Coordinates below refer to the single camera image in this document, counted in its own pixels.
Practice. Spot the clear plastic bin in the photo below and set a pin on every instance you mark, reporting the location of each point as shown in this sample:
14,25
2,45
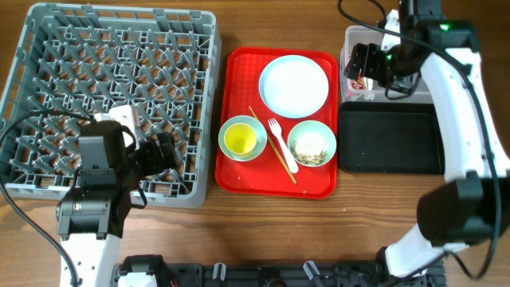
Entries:
360,34

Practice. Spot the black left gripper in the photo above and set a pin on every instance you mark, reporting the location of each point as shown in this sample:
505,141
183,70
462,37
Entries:
155,163

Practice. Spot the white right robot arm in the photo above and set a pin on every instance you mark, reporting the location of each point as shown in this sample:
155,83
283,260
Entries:
473,205

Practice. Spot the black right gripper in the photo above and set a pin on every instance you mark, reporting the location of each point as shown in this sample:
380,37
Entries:
370,53

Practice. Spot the red snack wrapper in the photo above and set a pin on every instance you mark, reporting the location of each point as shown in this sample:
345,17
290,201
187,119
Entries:
354,88

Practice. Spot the light blue plate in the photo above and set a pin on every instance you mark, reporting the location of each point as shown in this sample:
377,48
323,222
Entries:
293,86

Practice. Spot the grey dishwasher rack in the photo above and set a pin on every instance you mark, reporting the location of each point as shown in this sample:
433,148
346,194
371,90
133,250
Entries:
75,61

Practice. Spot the yellow plastic cup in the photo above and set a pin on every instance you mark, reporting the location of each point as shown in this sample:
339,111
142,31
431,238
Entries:
240,139

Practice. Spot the white plastic fork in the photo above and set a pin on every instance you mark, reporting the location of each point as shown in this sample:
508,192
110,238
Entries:
276,129

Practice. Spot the wooden chopstick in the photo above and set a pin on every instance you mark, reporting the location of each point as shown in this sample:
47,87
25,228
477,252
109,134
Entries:
279,156

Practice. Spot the red plastic tray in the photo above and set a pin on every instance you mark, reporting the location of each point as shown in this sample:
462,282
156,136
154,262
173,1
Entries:
265,175

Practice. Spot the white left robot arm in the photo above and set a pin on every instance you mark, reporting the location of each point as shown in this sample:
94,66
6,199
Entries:
91,216

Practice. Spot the rice and food scraps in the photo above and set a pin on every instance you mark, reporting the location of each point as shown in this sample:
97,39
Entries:
309,148

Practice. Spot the black tray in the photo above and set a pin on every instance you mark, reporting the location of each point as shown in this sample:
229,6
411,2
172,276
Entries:
382,137

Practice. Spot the green bowl with food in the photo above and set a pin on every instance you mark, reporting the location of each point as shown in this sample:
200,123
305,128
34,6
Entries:
320,128

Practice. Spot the green bowl under cup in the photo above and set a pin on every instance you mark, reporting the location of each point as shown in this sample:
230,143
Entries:
256,125

